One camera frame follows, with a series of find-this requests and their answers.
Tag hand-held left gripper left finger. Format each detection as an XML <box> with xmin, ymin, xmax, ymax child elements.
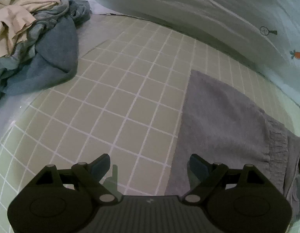
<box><xmin>19</xmin><ymin>153</ymin><xmax>118</xmax><ymax>203</ymax></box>

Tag pale carrot-print bedsheet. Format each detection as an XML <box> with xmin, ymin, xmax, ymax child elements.
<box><xmin>55</xmin><ymin>0</ymin><xmax>300</xmax><ymax>107</ymax></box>

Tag green grid mat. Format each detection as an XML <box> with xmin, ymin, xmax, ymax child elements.
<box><xmin>0</xmin><ymin>13</ymin><xmax>300</xmax><ymax>233</ymax></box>

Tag streaked grey garment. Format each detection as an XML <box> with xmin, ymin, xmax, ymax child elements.
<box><xmin>9</xmin><ymin>0</ymin><xmax>91</xmax><ymax>61</ymax></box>

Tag grey pants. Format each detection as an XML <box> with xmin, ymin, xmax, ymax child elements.
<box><xmin>165</xmin><ymin>69</ymin><xmax>300</xmax><ymax>199</ymax></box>

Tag beige garment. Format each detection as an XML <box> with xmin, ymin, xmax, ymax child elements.
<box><xmin>0</xmin><ymin>0</ymin><xmax>61</xmax><ymax>59</ymax></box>

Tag blue-grey garment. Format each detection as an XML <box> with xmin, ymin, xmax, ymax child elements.
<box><xmin>4</xmin><ymin>17</ymin><xmax>79</xmax><ymax>96</ymax></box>

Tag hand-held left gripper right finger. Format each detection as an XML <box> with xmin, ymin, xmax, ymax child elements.
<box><xmin>184</xmin><ymin>154</ymin><xmax>277</xmax><ymax>203</ymax></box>

